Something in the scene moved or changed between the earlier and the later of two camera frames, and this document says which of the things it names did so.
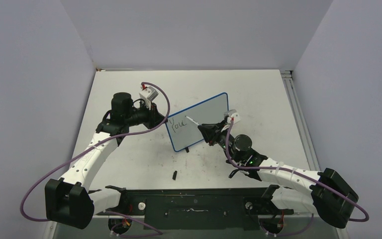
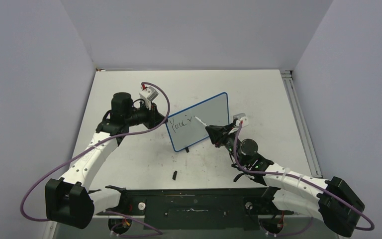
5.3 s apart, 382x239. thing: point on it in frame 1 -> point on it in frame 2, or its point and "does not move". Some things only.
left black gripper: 154,118 does not move
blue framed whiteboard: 183,133 does not move
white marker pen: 192,120 -> 202,122
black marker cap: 174,175 does not move
